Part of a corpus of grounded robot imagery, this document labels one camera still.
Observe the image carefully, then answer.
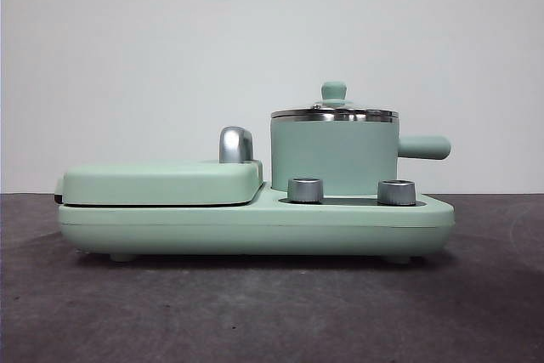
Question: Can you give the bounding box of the glass lid with green knob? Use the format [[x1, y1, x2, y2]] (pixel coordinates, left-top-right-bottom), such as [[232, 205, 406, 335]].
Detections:
[[270, 80, 400, 122]]

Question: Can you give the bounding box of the silver control knob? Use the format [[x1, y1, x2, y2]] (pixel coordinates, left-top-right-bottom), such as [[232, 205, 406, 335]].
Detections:
[[377, 179, 417, 207], [286, 177, 326, 204]]

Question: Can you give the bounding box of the mint green griddle cover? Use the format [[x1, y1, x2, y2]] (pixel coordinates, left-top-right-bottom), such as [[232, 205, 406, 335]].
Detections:
[[54, 158, 265, 207]]

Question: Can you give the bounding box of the mint green breakfast machine base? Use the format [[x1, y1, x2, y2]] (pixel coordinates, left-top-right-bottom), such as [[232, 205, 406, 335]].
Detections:
[[57, 181, 456, 264]]

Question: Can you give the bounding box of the chrome griddle cover handle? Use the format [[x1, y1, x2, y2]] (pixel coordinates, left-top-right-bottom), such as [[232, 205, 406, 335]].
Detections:
[[218, 126, 256, 165]]

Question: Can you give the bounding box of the mint green handled steamer pot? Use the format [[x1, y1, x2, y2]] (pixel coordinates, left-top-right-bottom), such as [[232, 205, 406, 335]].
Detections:
[[269, 112, 452, 195]]

